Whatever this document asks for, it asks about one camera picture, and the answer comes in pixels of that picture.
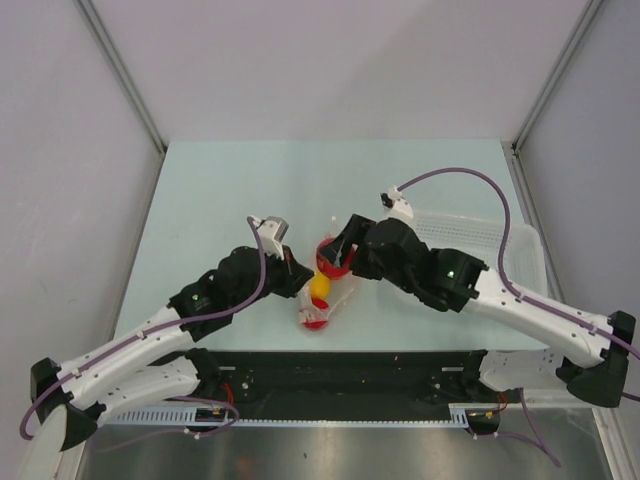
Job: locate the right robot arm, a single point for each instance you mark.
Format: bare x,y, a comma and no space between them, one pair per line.
587,354

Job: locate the clear polka dot zip bag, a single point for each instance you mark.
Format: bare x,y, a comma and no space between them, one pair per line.
342,291

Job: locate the right aluminium side rail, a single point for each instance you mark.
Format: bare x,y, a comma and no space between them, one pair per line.
531,216

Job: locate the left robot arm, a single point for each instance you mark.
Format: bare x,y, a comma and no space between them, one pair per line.
159,360

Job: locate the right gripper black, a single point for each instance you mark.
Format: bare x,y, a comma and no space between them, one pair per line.
337,252

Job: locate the aluminium frame post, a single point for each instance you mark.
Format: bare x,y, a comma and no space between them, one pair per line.
578,34
114,60

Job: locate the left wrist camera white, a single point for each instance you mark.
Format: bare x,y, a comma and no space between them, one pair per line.
271,232

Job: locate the left aluminium frame post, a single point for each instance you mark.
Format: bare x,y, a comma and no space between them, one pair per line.
114,60

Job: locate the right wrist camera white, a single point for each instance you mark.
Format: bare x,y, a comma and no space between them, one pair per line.
396,206

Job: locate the right aluminium frame post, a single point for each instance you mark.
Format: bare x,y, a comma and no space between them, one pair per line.
578,34

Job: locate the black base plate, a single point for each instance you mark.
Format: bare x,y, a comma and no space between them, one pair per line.
380,384

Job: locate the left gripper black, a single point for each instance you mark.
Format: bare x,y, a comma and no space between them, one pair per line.
293,274

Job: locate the yellow fake fruit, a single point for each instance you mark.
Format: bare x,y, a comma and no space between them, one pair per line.
320,286

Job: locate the white perforated plastic basket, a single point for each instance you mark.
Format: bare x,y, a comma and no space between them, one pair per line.
523,258

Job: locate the white slotted cable duct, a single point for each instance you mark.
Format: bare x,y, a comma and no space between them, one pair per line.
207,417

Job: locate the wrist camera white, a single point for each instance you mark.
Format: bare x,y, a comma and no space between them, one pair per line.
396,206
271,232

